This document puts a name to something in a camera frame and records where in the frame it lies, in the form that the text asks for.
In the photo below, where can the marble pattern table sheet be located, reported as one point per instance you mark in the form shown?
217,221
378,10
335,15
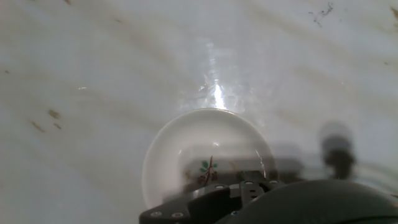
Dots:
93,77

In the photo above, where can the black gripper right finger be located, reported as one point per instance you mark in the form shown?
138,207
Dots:
273,183

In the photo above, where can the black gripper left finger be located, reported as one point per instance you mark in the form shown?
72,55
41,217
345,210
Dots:
205,202

